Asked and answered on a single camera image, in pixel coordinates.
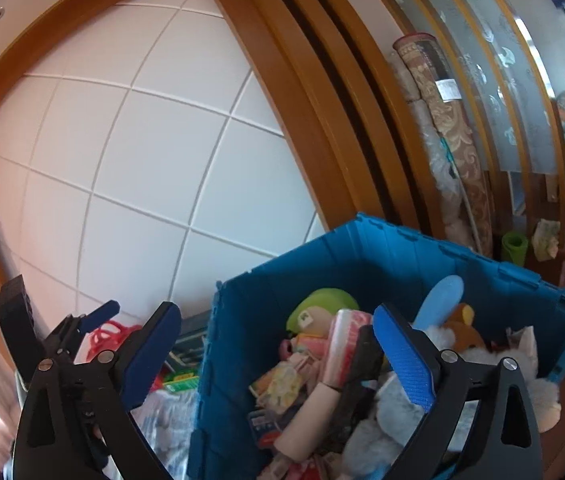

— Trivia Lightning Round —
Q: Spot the light blue plastic handle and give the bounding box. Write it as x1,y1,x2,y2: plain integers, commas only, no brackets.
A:
412,275,464,331

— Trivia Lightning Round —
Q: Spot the floral cloth bundle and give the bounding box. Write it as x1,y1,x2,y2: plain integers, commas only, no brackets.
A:
532,219,560,262

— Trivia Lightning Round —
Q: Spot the pale rolled carpet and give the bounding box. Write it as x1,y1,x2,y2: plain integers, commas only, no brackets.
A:
397,75,470,243

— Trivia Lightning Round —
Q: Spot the wooden frosted glass screen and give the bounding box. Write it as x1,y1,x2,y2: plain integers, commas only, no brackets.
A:
362,0,565,221

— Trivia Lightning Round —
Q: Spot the blue medicine box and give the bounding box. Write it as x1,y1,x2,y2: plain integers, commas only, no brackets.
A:
247,407,283,448

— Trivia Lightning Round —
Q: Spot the red bear-face case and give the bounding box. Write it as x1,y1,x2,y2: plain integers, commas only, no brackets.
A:
75,320,143,366

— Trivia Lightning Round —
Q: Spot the pink tissue pack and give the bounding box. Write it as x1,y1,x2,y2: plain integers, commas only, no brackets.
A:
322,309,375,391

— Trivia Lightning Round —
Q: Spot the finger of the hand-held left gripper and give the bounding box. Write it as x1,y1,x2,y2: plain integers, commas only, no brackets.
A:
70,300,122,333
42,314,88,361

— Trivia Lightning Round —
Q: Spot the black textured object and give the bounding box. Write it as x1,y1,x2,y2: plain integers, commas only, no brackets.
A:
319,324,388,456

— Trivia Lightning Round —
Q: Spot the green rolled mat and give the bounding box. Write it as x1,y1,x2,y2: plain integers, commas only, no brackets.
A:
501,232,529,263

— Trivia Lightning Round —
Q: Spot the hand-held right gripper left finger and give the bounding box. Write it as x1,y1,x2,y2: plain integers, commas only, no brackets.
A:
11,301,182,480

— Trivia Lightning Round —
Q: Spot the dark gift bag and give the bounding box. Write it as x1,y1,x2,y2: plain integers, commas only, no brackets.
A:
170,310,213,366

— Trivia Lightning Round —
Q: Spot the wood framed padded headboard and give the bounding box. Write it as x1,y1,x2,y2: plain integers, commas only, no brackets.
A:
0,0,348,306

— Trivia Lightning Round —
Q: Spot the blue plastic storage crate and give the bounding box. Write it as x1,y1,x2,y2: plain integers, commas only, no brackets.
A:
187,212,565,480

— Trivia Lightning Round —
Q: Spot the patterned rolled carpet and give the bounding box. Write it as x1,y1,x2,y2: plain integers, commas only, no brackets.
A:
393,34,495,261

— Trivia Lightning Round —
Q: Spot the small green box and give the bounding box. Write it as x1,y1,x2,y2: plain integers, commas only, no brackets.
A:
162,370,200,393

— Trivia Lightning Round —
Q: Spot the green plush toy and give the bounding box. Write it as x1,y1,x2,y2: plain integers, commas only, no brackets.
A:
286,287,360,333

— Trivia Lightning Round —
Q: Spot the brown teddy bear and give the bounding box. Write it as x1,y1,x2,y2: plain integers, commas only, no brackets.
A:
445,304,485,353

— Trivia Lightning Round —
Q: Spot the cardboard roll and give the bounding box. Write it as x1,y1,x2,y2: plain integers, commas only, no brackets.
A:
273,382,348,461

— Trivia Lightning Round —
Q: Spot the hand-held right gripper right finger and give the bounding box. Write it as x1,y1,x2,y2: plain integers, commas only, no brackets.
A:
372,303,545,480

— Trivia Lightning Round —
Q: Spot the pastel cartoon packet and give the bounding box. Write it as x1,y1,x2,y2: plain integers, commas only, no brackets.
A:
250,360,308,406

